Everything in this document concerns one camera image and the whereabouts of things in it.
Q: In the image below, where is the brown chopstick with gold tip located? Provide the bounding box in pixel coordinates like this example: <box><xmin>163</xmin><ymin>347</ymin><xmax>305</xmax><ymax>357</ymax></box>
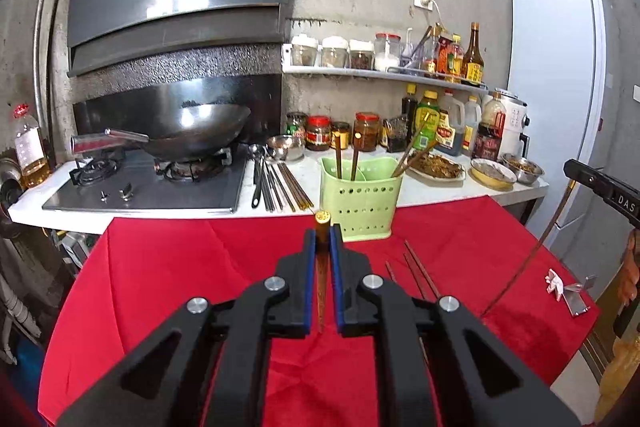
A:
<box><xmin>314</xmin><ymin>210</ymin><xmax>331</xmax><ymax>332</ymax></box>

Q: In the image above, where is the brown chopstick on cloth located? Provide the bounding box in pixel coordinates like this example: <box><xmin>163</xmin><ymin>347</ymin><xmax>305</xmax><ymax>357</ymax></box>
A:
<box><xmin>402</xmin><ymin>253</ymin><xmax>427</xmax><ymax>300</ymax></box>
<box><xmin>404</xmin><ymin>239</ymin><xmax>442</xmax><ymax>300</ymax></box>

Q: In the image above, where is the long chopstick held at right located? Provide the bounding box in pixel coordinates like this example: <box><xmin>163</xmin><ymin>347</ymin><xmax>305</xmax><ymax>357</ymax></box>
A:
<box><xmin>480</xmin><ymin>180</ymin><xmax>577</xmax><ymax>319</ymax></box>

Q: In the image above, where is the steel bowl with food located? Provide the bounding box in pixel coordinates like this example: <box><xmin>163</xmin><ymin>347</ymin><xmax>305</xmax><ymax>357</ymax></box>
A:
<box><xmin>500</xmin><ymin>153</ymin><xmax>544</xmax><ymax>185</ymax></box>

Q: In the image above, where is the white and metal clip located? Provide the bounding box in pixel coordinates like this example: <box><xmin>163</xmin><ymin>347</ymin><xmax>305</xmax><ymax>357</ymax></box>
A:
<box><xmin>544</xmin><ymin>269</ymin><xmax>597</xmax><ymax>317</ymax></box>

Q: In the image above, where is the red table cloth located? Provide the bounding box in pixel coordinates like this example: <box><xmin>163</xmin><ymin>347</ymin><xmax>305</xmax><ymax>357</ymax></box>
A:
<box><xmin>38</xmin><ymin>197</ymin><xmax>598</xmax><ymax>426</ymax></box>

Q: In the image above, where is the white electric kettle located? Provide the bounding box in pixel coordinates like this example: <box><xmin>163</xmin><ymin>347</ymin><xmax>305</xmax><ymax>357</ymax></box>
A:
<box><xmin>482</xmin><ymin>88</ymin><xmax>529</xmax><ymax>159</ymax></box>

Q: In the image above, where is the yellow rimmed dish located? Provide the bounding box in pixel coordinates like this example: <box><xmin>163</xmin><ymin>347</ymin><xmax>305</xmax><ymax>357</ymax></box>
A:
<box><xmin>470</xmin><ymin>158</ymin><xmax>516</xmax><ymax>191</ymax></box>

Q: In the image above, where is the white refrigerator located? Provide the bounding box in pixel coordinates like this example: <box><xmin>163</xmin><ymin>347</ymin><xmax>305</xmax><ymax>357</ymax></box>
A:
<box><xmin>508</xmin><ymin>0</ymin><xmax>620</xmax><ymax>257</ymax></box>

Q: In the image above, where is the green perforated utensil holder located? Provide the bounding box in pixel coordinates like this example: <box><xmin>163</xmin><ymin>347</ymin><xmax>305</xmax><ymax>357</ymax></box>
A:
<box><xmin>320</xmin><ymin>156</ymin><xmax>402</xmax><ymax>243</ymax></box>

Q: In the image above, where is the large soy sauce jug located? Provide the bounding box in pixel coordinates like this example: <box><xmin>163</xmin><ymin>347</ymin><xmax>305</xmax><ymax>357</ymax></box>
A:
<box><xmin>436</xmin><ymin>90</ymin><xmax>465</xmax><ymax>156</ymax></box>

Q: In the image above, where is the chopsticks bundle on counter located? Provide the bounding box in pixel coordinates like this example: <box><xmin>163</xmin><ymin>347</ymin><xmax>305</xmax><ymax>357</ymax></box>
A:
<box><xmin>262</xmin><ymin>158</ymin><xmax>316</xmax><ymax>213</ymax></box>

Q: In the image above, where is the plate of cooked food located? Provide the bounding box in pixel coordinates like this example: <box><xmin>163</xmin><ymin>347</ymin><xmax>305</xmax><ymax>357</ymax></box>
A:
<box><xmin>408</xmin><ymin>154</ymin><xmax>466</xmax><ymax>183</ymax></box>

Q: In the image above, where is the brown bottle on shelf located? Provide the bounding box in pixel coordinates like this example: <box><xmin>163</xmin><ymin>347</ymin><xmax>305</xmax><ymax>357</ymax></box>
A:
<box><xmin>461</xmin><ymin>22</ymin><xmax>485</xmax><ymax>86</ymax></box>

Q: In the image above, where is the brown chopstick in holder right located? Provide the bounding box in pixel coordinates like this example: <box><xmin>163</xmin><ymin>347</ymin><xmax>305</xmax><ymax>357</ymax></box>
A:
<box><xmin>390</xmin><ymin>114</ymin><xmax>435</xmax><ymax>178</ymax></box>

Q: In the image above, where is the brown chopstick in holder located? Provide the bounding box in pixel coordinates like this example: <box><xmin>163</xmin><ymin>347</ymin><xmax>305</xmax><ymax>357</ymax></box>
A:
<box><xmin>390</xmin><ymin>114</ymin><xmax>435</xmax><ymax>178</ymax></box>
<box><xmin>350</xmin><ymin>131</ymin><xmax>362</xmax><ymax>182</ymax></box>
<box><xmin>332</xmin><ymin>131</ymin><xmax>343</xmax><ymax>180</ymax></box>

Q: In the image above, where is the green label oil bottle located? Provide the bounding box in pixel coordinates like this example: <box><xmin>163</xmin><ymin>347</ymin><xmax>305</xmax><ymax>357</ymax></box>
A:
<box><xmin>413</xmin><ymin>90</ymin><xmax>440</xmax><ymax>150</ymax></box>

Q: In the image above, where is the gas stove top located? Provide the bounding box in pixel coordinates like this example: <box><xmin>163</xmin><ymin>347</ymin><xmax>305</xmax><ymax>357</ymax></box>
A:
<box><xmin>43</xmin><ymin>145</ymin><xmax>247</xmax><ymax>212</ymax></box>

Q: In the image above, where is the black ladle on counter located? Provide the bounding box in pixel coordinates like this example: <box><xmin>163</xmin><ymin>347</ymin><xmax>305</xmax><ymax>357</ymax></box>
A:
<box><xmin>248</xmin><ymin>144</ymin><xmax>264</xmax><ymax>209</ymax></box>

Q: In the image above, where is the brown chopstick in holder middle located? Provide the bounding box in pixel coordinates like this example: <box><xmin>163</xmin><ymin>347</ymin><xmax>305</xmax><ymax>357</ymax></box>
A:
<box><xmin>350</xmin><ymin>131</ymin><xmax>362</xmax><ymax>182</ymax></box>

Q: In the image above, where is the small steel bowl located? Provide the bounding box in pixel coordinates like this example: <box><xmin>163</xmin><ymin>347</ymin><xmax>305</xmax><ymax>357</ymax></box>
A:
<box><xmin>266</xmin><ymin>134</ymin><xmax>305</xmax><ymax>162</ymax></box>

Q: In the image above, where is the brown chopstick in holder left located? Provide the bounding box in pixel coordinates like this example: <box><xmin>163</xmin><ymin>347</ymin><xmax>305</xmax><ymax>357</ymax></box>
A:
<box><xmin>332</xmin><ymin>131</ymin><xmax>343</xmax><ymax>180</ymax></box>

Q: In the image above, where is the black wok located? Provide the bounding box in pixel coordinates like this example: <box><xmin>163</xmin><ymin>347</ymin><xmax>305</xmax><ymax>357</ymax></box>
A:
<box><xmin>105</xmin><ymin>103</ymin><xmax>253</xmax><ymax>162</ymax></box>

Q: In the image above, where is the orange lid chili jar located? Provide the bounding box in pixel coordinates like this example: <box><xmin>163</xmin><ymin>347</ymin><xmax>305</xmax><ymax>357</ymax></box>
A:
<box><xmin>352</xmin><ymin>112</ymin><xmax>381</xmax><ymax>153</ymax></box>

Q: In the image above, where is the red lid sauce jar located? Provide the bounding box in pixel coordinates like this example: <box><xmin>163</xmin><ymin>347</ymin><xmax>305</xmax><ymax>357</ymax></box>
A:
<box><xmin>305</xmin><ymin>115</ymin><xmax>331</xmax><ymax>152</ymax></box>

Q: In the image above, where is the oil bottle red cap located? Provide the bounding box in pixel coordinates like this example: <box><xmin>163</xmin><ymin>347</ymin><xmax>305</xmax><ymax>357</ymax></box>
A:
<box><xmin>13</xmin><ymin>104</ymin><xmax>51</xmax><ymax>188</ymax></box>

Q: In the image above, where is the red lid salt jar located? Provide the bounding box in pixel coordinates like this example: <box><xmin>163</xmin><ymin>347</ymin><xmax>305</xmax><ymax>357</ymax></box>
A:
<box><xmin>374</xmin><ymin>32</ymin><xmax>402</xmax><ymax>72</ymax></box>

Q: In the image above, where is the white wall shelf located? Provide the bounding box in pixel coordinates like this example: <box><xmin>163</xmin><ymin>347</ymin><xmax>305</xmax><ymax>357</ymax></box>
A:
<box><xmin>281</xmin><ymin>43</ymin><xmax>489</xmax><ymax>95</ymax></box>

